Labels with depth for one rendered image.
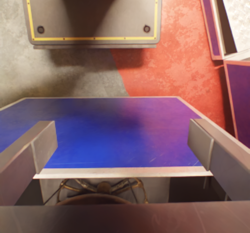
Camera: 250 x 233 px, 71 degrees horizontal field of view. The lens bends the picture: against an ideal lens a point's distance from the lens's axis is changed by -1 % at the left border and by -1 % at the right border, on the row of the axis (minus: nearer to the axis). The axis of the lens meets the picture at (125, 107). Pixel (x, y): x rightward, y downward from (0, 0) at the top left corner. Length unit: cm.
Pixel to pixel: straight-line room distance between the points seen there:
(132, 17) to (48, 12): 43
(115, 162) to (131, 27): 72
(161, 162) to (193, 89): 102
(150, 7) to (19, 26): 90
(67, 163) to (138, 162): 19
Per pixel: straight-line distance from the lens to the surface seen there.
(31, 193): 150
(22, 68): 150
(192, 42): 141
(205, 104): 152
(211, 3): 133
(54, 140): 17
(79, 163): 50
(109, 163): 49
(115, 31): 101
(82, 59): 135
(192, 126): 16
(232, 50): 141
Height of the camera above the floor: 132
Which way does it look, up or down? 73 degrees down
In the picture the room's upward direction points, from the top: 176 degrees clockwise
